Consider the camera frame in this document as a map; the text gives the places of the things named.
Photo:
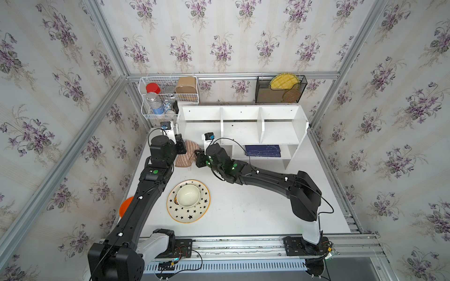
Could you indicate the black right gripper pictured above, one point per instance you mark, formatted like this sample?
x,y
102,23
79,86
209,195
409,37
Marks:
x,y
199,156

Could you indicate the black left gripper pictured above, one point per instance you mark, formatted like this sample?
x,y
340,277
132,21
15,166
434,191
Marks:
x,y
181,144

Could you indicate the brown striped cloth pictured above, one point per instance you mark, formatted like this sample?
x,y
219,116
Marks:
x,y
187,159

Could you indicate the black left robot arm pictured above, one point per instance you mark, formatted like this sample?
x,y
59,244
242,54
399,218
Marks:
x,y
117,258

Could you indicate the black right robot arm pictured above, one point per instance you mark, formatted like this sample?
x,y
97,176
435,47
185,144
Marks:
x,y
304,195

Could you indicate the white wooden bookshelf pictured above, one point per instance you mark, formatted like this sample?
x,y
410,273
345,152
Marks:
x,y
236,126

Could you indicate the white ceramic bowl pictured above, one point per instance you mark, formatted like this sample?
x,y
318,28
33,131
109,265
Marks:
x,y
188,196

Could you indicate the star patterned plate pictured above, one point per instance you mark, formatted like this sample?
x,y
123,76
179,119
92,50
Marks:
x,y
192,214

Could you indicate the clear plastic bottle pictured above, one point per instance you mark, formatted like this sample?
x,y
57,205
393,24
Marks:
x,y
155,103

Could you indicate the dark blue book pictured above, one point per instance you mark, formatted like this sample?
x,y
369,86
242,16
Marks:
x,y
263,151

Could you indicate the brown cardboard box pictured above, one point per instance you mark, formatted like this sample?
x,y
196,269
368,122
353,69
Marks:
x,y
186,85

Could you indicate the orange round object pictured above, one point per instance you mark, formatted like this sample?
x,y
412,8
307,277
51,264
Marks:
x,y
124,206

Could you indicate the black mesh basket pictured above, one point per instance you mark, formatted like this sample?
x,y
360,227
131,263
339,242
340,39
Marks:
x,y
265,95

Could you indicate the round brown coaster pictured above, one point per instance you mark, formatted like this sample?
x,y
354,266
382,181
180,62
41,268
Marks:
x,y
291,96

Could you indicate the yellow woven mat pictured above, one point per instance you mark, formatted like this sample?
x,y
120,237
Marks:
x,y
284,81

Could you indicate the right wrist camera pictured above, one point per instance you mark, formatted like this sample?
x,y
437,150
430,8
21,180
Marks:
x,y
208,138

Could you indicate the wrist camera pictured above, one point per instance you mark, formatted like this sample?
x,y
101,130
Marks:
x,y
208,138
168,129

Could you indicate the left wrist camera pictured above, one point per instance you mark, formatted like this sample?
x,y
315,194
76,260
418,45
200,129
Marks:
x,y
168,129

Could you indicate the white wire basket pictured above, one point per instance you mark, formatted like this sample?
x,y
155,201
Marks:
x,y
171,100

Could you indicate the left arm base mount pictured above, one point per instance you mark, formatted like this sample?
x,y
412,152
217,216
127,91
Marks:
x,y
177,247

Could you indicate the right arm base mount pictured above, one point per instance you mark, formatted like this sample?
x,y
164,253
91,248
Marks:
x,y
297,246

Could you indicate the aluminium mounting rail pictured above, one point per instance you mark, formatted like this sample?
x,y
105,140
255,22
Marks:
x,y
221,248

